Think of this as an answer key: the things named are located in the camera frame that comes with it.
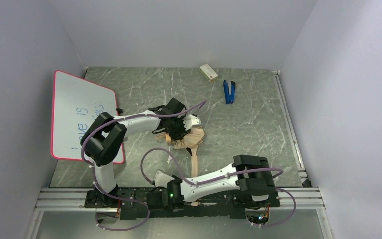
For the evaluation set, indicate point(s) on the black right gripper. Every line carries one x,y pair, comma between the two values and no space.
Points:
154,199

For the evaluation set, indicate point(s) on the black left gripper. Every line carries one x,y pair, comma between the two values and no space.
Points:
176,125

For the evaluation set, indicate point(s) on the beige folding umbrella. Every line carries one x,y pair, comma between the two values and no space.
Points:
190,142

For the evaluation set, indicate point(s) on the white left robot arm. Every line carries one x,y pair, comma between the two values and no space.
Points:
102,142

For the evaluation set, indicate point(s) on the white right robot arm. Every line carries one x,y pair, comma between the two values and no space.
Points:
250,179

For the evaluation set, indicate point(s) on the small white red box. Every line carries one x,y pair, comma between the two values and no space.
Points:
209,72

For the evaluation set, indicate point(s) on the blue stapler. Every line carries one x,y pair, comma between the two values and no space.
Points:
229,91

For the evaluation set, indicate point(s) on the pink framed whiteboard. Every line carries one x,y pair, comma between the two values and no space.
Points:
76,104

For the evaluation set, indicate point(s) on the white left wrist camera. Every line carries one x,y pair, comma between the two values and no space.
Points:
191,121

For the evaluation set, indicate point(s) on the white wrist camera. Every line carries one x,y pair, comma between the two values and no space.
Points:
191,121
162,179

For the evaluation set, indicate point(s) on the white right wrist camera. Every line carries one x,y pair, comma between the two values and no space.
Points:
162,179

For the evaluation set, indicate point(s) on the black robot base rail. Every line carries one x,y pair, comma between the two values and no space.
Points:
232,203

